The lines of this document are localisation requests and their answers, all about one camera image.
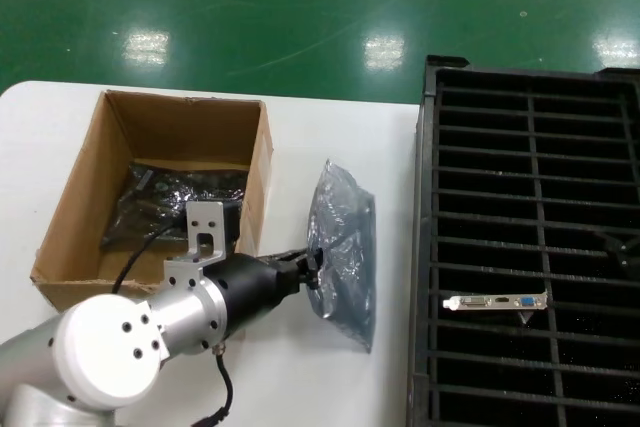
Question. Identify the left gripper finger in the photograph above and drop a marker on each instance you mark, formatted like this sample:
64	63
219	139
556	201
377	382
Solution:
310	281
295	258

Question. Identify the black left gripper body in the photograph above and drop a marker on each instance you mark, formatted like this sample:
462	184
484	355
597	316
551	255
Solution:
250	287

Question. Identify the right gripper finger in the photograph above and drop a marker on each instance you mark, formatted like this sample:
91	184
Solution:
622	242
629	258

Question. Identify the grey translucent antistatic bag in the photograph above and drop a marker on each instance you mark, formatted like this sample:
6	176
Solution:
345	297

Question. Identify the black graphics card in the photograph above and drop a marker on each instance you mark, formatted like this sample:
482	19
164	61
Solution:
495	303

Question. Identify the black slotted container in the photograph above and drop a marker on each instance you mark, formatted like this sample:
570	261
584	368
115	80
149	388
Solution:
422	197

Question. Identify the brown cardboard box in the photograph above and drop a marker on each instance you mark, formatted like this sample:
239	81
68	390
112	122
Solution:
190	127

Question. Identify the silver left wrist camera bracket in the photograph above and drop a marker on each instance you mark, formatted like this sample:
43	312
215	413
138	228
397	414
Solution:
205	227

